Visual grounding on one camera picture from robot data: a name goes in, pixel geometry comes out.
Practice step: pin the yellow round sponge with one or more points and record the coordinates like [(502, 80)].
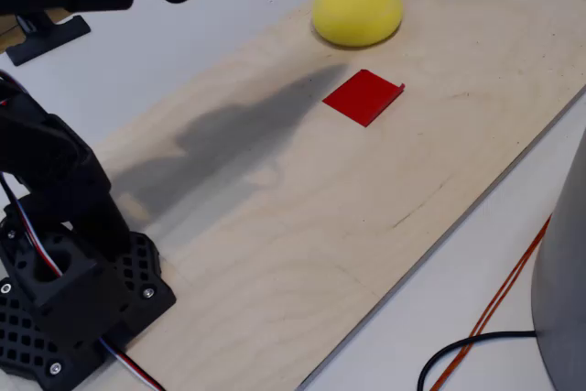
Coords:
[(357, 11)]

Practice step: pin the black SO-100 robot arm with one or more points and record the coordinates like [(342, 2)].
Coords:
[(50, 153)]

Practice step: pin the red square block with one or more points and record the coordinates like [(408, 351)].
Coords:
[(361, 98)]

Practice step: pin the black table clamp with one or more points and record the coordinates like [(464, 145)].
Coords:
[(46, 38)]

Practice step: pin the plywood board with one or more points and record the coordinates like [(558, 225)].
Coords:
[(320, 226)]

